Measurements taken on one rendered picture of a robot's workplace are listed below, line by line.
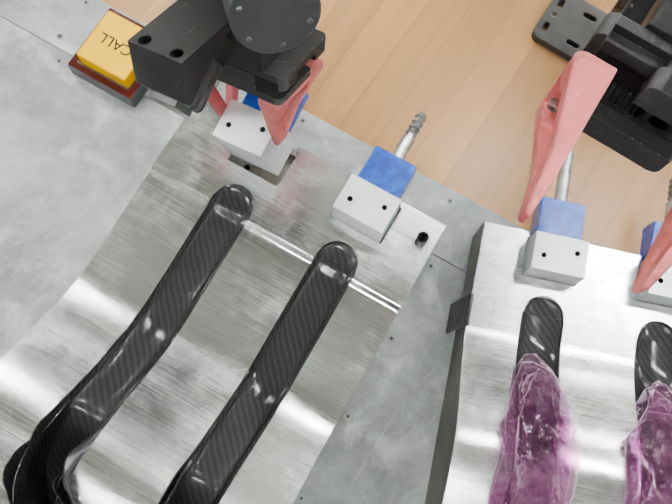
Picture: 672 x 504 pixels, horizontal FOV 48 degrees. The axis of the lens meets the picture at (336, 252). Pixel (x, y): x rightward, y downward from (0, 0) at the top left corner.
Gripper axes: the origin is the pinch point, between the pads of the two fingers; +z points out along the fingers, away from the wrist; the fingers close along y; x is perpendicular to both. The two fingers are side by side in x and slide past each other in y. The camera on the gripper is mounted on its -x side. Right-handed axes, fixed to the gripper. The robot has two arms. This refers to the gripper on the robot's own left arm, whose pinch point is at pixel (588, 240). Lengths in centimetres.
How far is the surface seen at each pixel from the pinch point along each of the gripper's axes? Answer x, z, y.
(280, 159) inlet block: 28.2, -3.2, -21.8
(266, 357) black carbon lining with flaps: 31.2, 11.7, -13.3
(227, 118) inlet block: 25.1, -2.9, -26.8
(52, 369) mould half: 27.1, 22.2, -26.7
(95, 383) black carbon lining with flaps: 27.9, 21.3, -23.3
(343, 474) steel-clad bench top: 39.1, 16.5, -1.9
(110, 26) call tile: 36, -8, -47
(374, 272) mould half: 30.5, 0.3, -9.4
